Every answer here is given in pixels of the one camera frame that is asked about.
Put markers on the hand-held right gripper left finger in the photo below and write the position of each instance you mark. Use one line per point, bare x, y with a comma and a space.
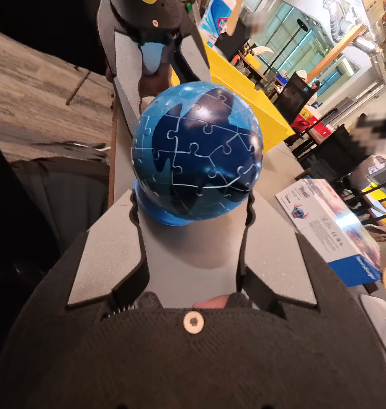
110, 255

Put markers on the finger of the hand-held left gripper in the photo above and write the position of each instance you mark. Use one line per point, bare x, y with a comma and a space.
125, 70
194, 60

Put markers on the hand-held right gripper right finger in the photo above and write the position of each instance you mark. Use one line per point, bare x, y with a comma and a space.
276, 255

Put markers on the yellow plastic bin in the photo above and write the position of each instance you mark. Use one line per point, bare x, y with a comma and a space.
237, 89

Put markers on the blue puzzle ball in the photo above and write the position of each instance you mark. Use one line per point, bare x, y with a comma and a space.
196, 150

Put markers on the person's left forearm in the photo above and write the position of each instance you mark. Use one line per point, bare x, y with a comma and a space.
52, 19

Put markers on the white blue puzzle box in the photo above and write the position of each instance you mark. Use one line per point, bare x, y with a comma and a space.
323, 223

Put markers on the person's left hand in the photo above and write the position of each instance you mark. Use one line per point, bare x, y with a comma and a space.
154, 83

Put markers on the person's right hand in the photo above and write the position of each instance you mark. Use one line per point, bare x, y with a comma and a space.
212, 302

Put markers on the white yellow wipes canister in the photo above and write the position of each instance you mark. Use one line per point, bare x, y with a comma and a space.
217, 19

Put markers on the black floor lamp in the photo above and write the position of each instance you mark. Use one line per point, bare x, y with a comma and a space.
285, 48

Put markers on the black chair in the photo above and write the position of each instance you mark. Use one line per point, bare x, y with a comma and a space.
293, 99

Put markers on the red chair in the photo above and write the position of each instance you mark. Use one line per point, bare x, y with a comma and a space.
311, 124

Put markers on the wooden beam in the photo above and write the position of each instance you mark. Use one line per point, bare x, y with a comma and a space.
336, 52

